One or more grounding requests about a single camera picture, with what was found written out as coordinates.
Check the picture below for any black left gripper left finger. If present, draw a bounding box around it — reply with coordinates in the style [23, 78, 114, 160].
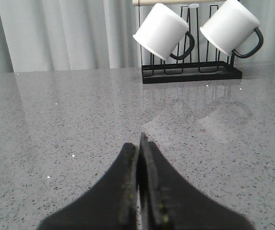
[38, 143, 138, 230]

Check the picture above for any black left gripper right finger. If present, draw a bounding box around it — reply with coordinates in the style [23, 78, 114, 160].
[139, 133, 254, 230]

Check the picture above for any left white hanging mug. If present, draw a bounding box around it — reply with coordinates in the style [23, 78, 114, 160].
[133, 3, 195, 61]

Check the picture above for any white hanging mug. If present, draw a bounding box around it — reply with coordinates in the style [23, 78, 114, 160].
[133, 3, 195, 61]
[200, 0, 264, 58]

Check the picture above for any right white hanging mug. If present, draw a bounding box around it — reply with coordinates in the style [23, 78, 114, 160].
[200, 0, 264, 58]

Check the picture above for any black wire mug rack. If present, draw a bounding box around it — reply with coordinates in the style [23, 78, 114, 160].
[139, 0, 242, 84]

